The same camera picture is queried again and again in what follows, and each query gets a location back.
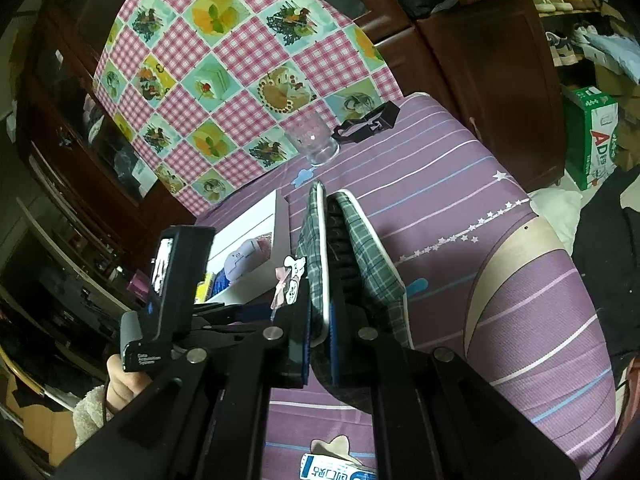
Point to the brown wooden wardrobe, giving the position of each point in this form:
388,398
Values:
495,90

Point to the black plastic bracket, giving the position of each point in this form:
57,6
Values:
367,122

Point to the dark wooden cabinet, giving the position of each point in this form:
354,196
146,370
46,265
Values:
65,135

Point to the white bear tag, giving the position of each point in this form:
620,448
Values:
290,280

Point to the white cardboard box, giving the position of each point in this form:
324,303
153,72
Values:
250,225

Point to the pink checkered printed cloth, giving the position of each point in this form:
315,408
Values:
225,70

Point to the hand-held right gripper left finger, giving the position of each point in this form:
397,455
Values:
300,342

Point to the beige slippers pair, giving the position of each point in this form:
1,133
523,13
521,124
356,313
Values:
550,0

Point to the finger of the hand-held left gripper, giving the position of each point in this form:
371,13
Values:
235,312
220,335

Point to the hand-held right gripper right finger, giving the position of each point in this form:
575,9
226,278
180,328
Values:
334,345

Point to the dark clothing pile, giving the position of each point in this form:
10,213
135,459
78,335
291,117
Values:
610,260

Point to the green plaid slipper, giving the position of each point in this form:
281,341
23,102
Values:
312,240
372,260

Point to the clear glass cup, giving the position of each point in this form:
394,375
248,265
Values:
312,135

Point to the blue and white toothpaste box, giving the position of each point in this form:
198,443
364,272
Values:
335,469

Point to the white and blue sneakers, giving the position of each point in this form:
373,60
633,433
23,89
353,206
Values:
570,42

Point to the white pillow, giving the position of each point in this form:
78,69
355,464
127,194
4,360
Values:
557,215

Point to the green and white carton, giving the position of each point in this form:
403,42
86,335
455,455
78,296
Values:
592,135

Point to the person's left hand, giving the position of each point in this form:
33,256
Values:
125,385

